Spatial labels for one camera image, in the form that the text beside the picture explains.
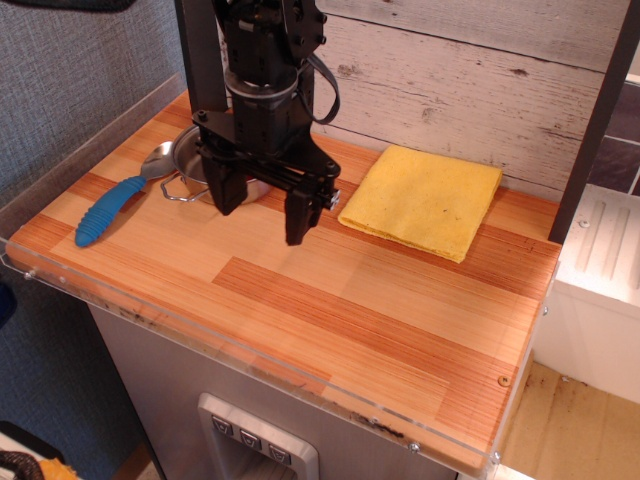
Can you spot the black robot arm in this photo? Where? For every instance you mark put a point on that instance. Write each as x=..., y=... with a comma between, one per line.
x=271, y=48

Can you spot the dark left frame post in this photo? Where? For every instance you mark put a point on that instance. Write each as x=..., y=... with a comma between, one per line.
x=202, y=57

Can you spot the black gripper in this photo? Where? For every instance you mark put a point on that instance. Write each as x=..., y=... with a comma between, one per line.
x=269, y=139

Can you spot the blue handled metal spoon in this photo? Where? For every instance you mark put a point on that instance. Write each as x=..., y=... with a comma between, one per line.
x=101, y=214

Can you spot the yellow cloth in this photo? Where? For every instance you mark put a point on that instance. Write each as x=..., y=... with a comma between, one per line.
x=425, y=201

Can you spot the clear acrylic table guard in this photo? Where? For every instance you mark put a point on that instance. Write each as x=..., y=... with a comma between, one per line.
x=421, y=351

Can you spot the grey toy fridge cabinet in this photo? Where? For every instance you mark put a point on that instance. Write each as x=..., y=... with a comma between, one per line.
x=165, y=379

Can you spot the yellow object bottom left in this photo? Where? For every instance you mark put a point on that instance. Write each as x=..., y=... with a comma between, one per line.
x=24, y=466

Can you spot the dark frame post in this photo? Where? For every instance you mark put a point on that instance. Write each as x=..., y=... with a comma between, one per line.
x=202, y=57
x=616, y=73

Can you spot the silver dispenser panel with buttons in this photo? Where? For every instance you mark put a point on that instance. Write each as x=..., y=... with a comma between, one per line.
x=244, y=446

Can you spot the dark right frame post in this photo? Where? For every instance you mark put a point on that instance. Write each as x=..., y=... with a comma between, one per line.
x=616, y=73

